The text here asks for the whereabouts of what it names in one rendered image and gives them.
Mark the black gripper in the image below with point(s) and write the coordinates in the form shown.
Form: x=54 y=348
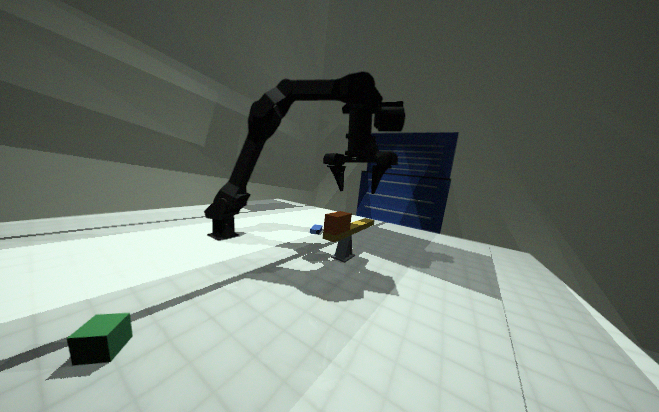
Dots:
x=359 y=143

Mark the green rectangular block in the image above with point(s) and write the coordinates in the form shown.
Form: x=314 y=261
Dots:
x=100 y=339

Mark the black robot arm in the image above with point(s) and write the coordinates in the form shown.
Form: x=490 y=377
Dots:
x=362 y=100

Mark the yellow bar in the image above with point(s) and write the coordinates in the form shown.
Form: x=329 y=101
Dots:
x=338 y=225

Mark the blue rectangular bar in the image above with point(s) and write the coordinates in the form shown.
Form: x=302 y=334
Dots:
x=316 y=229

